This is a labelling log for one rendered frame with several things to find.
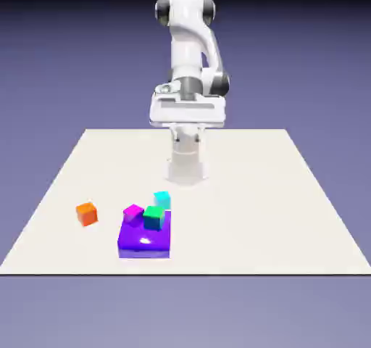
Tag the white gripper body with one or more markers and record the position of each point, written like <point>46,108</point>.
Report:
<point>188,114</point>

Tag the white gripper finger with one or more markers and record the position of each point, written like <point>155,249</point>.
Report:
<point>198,134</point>
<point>176,134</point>

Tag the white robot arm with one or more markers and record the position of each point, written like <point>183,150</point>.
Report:
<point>185,49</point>

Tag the small cyan cube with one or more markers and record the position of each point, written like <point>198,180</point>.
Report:
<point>163,199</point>

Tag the small green cube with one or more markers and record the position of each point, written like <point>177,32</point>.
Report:
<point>153,219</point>

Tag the small magenta cube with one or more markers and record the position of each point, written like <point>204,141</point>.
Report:
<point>132,213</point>

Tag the small orange cube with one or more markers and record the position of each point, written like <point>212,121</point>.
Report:
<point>87,214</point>

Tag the large purple box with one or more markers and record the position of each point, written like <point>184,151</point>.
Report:
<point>143,243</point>

